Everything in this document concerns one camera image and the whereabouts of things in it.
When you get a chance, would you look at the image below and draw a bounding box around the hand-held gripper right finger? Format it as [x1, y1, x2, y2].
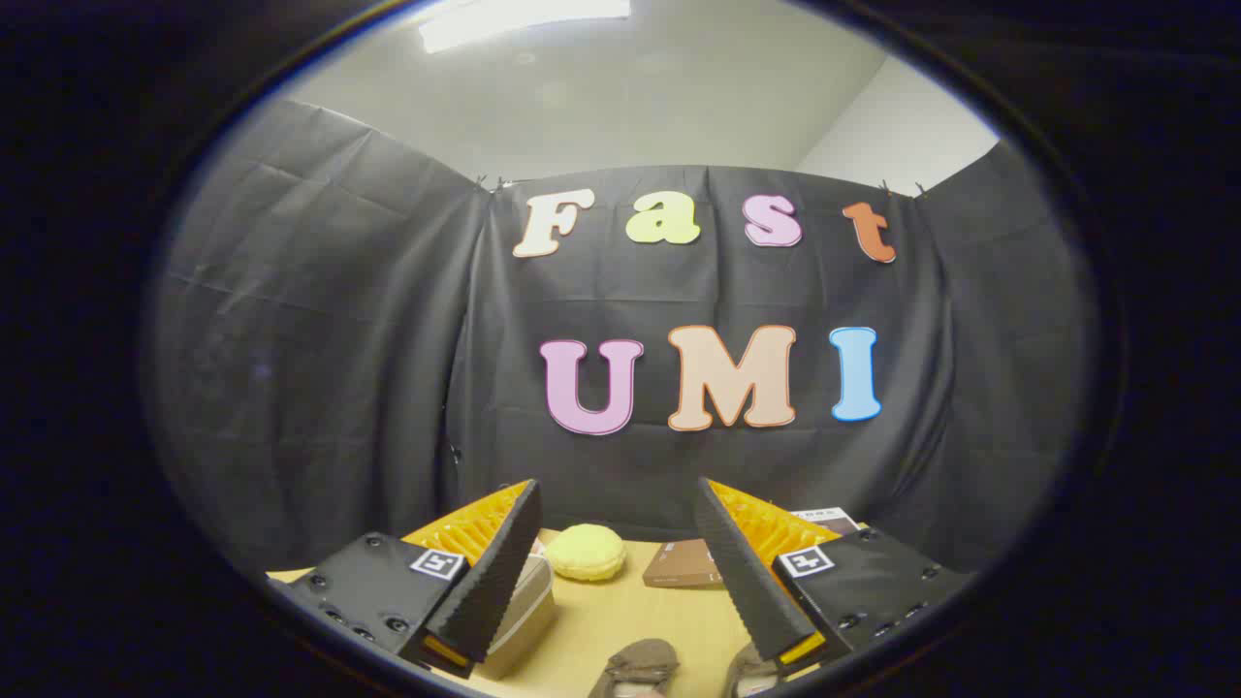
[694, 477, 975, 672]

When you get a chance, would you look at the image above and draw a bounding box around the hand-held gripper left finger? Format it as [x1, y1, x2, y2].
[267, 479, 544, 680]

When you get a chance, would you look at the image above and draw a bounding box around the beige storage box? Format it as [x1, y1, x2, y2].
[475, 553, 559, 680]

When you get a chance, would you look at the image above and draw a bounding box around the brown fuzzy shoe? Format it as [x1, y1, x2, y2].
[587, 638, 680, 698]
[722, 642, 781, 698]

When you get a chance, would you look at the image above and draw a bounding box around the brown book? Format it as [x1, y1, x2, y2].
[643, 539, 724, 589]

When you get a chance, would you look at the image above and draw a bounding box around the white book with dark cover photo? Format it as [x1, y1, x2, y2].
[790, 507, 861, 536]

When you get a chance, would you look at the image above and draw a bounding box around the yellow round plush toy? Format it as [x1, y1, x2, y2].
[545, 524, 628, 583]

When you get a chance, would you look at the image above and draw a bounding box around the black backdrop cloth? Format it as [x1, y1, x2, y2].
[155, 97, 1101, 575]

